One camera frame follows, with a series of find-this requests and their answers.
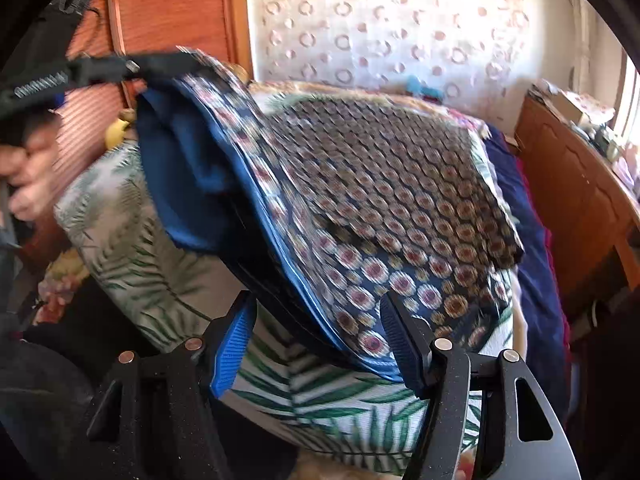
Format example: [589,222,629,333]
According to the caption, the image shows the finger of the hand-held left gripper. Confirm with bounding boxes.
[67,50,198,86]

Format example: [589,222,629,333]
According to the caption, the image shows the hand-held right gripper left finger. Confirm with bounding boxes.
[75,292,258,480]

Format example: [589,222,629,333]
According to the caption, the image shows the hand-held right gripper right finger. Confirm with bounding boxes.
[380,290,583,480]

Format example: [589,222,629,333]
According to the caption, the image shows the navy trimmed patterned garment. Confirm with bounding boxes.
[135,47,526,383]

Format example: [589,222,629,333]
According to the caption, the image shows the person's left hand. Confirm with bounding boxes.
[0,132,62,217]

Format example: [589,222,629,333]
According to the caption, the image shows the floral leaf print blanket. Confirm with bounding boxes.
[35,80,521,478]

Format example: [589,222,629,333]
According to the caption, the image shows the navy bed sheet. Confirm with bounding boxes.
[487,125,569,422]

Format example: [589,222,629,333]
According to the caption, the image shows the dark cloth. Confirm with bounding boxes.
[0,310,117,480]

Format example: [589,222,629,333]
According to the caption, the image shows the wooden bed headboard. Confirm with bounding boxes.
[514,95,640,322]

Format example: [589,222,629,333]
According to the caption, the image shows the small blue toy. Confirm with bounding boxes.
[405,76,444,100]

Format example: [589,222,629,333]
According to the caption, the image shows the white circle patterned curtain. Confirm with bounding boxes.
[245,0,587,132]

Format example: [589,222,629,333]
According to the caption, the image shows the row of small clutter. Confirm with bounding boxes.
[529,77,640,197]

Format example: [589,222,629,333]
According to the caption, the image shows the bright window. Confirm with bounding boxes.
[614,50,640,162]

